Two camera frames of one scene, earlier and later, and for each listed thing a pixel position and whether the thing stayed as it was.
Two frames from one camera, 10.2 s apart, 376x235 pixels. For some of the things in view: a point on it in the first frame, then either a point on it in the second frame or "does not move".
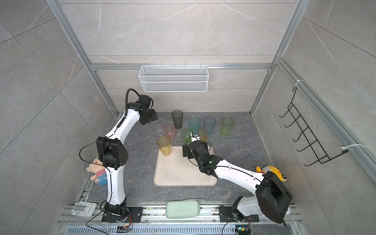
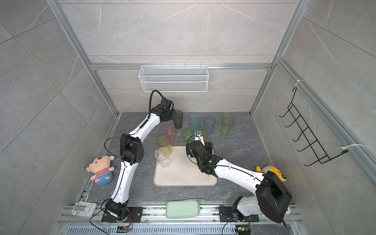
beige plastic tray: x=175 y=170 does not move
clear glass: x=158 y=126 to x=162 y=155
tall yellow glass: x=164 y=142 does not move
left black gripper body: x=151 y=116 to x=171 y=114
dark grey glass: x=177 y=115 does not move
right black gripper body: x=191 y=155 does not move
